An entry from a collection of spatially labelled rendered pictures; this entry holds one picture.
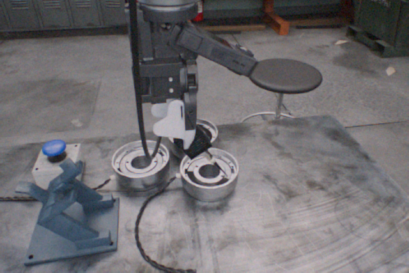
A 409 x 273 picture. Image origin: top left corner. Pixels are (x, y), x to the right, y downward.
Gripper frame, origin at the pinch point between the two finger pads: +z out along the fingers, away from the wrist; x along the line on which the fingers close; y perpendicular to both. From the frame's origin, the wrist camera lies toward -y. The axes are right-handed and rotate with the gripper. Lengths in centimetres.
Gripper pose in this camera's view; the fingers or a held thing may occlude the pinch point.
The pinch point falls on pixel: (188, 135)
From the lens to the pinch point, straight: 48.8
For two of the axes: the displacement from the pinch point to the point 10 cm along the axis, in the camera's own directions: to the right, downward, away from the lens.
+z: -0.1, 8.3, 5.6
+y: -9.8, 1.0, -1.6
